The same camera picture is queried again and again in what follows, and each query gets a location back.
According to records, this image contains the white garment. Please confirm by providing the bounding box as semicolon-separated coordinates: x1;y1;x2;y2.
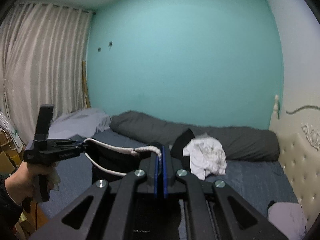
182;133;227;180

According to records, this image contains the cream tufted headboard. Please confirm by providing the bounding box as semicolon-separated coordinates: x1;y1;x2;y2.
269;95;319;231

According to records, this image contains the black sweater white trim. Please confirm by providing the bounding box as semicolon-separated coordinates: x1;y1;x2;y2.
84;138;163;187

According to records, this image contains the beige striped curtain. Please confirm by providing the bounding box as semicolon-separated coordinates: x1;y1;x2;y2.
1;2;93;143

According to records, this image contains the black garment in pile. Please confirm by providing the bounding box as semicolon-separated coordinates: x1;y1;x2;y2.
170;129;195;172

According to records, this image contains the dark grey long pillow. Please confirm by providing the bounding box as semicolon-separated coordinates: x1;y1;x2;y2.
110;111;280;161

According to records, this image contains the light grey duvet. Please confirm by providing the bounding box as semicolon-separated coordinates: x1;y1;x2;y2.
48;108;111;139

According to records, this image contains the person's left hand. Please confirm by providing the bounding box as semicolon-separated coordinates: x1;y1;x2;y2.
4;161;58;205

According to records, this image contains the person's left forearm black sleeve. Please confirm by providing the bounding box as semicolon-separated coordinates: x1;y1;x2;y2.
1;175;23;239

